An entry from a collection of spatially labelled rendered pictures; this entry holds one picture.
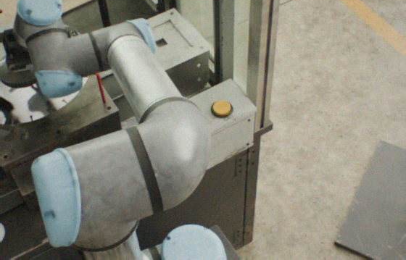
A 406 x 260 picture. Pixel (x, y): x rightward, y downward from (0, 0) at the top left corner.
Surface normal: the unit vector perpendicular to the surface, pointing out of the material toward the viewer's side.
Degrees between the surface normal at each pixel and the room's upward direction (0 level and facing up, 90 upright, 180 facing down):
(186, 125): 34
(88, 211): 60
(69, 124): 0
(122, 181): 40
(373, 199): 0
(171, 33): 0
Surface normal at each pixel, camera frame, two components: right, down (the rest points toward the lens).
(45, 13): 0.35, -0.23
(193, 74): 0.51, 0.68
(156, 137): 0.11, -0.66
